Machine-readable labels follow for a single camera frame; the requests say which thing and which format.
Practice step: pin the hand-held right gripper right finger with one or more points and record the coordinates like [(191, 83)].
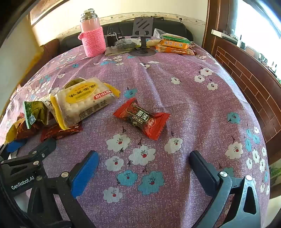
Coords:
[(203, 170)]

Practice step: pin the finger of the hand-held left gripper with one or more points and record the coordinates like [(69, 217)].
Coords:
[(47, 146), (14, 146)]

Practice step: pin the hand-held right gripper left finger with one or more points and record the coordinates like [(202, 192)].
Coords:
[(84, 173)]

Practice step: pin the dark red snack packet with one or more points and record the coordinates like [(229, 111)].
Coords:
[(61, 131)]

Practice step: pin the green and gold snack packet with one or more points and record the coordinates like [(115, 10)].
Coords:
[(34, 111)]

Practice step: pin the red candy packet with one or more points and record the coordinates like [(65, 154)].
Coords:
[(141, 118)]

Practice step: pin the yellow snack packet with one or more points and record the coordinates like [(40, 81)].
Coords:
[(12, 131)]

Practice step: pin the brown red snack packet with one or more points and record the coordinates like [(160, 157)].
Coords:
[(26, 129)]

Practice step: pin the white puffed snack packet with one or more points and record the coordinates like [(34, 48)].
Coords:
[(83, 103)]

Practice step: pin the pale gold snack packet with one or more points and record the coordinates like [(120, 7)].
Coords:
[(74, 83)]

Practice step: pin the purple floral tablecloth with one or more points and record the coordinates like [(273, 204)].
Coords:
[(166, 92)]

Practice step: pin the brown armchair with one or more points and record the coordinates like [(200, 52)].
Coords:
[(51, 50)]

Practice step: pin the wooden panelled cabinet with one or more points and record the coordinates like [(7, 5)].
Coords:
[(245, 72)]

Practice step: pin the black sofa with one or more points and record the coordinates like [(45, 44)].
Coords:
[(70, 41)]

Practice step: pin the pink bottle with knitted sleeve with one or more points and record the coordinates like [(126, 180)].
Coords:
[(92, 37)]

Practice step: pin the orange cracker packet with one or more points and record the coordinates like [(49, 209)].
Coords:
[(174, 44), (175, 51)]

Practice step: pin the clear bag with dark contents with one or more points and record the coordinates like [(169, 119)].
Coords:
[(126, 43)]

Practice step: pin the green striped snack packet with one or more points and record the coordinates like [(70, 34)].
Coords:
[(175, 37)]

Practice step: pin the beige bread stick packet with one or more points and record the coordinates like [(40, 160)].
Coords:
[(152, 42)]

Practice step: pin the crumpled clear plastic bag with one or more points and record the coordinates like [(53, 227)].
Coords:
[(158, 33)]

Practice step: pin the black phone stand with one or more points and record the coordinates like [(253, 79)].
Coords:
[(142, 26)]

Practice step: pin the framed wall picture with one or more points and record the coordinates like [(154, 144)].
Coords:
[(54, 8)]

